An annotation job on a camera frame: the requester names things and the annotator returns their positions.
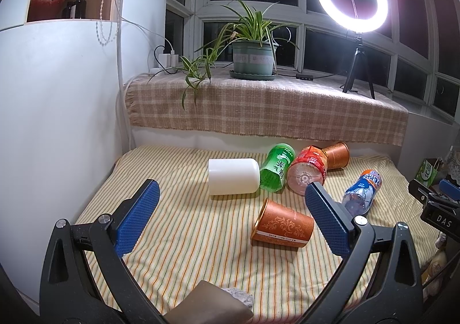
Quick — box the ring light on tripod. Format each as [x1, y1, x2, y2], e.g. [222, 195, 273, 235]
[319, 0, 389, 98]

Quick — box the green tissue box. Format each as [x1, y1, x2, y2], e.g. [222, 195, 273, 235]
[415, 158, 444, 187]

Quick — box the orange paper cup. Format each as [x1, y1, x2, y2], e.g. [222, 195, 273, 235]
[251, 199, 314, 248]
[322, 142, 350, 170]

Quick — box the white cylindrical cup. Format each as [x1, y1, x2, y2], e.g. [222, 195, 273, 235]
[208, 158, 260, 195]

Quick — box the white power strip with chargers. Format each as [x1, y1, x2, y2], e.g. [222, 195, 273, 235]
[148, 45, 179, 76]

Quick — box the white lace cloth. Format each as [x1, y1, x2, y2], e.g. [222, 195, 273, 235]
[444, 146, 460, 185]

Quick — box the red label plastic bottle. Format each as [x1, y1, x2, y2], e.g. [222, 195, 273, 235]
[287, 146, 327, 195]

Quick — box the spider plant in green pot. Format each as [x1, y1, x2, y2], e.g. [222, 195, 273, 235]
[146, 0, 299, 108]

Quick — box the blue label water bottle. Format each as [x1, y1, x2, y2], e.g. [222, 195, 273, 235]
[342, 170, 382, 216]

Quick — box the plaid beige sill cloth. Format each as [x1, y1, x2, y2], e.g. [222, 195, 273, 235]
[125, 69, 409, 146]

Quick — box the green tea bottle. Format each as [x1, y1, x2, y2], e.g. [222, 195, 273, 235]
[260, 143, 296, 192]

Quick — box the striped yellow table cloth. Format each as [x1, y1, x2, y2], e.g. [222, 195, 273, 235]
[73, 145, 429, 323]

